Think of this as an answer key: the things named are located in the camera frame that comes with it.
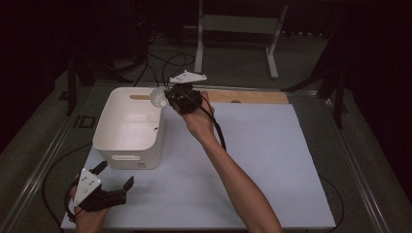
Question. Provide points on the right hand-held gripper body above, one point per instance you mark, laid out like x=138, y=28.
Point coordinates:
x=189, y=100

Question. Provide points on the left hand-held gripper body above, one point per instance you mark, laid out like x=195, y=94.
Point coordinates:
x=87, y=187

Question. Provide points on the white feather shuttlecock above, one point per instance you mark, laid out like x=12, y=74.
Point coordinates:
x=158, y=97

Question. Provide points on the white plastic storage bin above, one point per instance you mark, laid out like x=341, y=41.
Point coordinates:
x=126, y=139

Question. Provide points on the person's right hand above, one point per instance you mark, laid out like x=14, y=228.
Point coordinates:
x=199, y=124

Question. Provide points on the person's left hand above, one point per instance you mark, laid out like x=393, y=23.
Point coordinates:
x=90, y=222

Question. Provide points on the black stand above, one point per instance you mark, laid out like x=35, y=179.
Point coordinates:
x=71, y=90
x=338, y=103

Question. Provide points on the white metal stand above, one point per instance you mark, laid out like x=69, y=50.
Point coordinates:
x=239, y=24

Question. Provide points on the white table sheet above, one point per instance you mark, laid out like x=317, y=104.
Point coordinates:
x=275, y=168

